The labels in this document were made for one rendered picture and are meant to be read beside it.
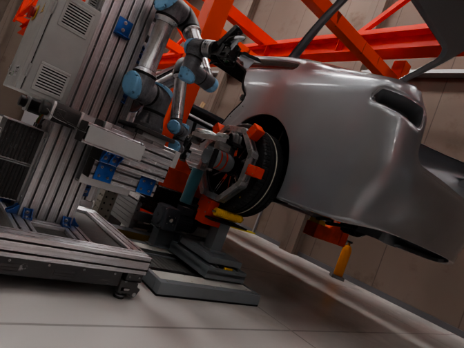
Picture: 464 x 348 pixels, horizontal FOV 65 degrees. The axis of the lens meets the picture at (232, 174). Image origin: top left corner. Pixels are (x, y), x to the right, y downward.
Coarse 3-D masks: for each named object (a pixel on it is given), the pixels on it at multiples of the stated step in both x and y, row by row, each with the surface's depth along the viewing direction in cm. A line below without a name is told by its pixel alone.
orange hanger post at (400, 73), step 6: (396, 66) 462; (402, 66) 456; (408, 66) 461; (396, 72) 459; (402, 72) 455; (408, 72) 464; (342, 234) 447; (348, 234) 454; (342, 240) 449; (342, 246) 454
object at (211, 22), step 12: (216, 0) 278; (228, 0) 284; (204, 12) 282; (216, 12) 280; (228, 12) 286; (204, 24) 276; (216, 24) 282; (204, 36) 278; (216, 36) 284; (192, 84) 280; (192, 96) 282; (168, 108) 276; (168, 120) 274; (168, 132) 276
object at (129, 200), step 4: (132, 192) 296; (136, 192) 295; (120, 196) 308; (124, 196) 303; (128, 196) 297; (132, 196) 294; (136, 196) 288; (140, 196) 284; (124, 200) 301; (128, 200) 297; (132, 200) 291; (136, 200) 288; (128, 204) 293; (132, 204) 289; (136, 204) 284; (140, 204) 285; (136, 208) 283; (140, 208) 285
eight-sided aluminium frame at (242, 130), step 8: (224, 128) 267; (232, 128) 261; (240, 128) 254; (248, 136) 246; (208, 144) 276; (248, 144) 245; (248, 152) 240; (256, 152) 242; (200, 160) 278; (248, 160) 238; (256, 160) 241; (200, 168) 275; (240, 176) 239; (248, 176) 240; (200, 184) 268; (208, 184) 271; (240, 184) 237; (200, 192) 265; (208, 192) 259; (224, 192) 246; (232, 192) 242; (216, 200) 249; (224, 200) 249
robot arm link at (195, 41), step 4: (188, 40) 159; (192, 40) 157; (196, 40) 156; (200, 40) 155; (184, 44) 159; (188, 44) 158; (192, 44) 156; (196, 44) 155; (200, 44) 154; (184, 48) 160; (188, 48) 157; (192, 48) 156; (196, 48) 155; (200, 48) 154; (188, 52) 156; (192, 52) 156; (196, 52) 156; (200, 52) 155; (200, 56) 157
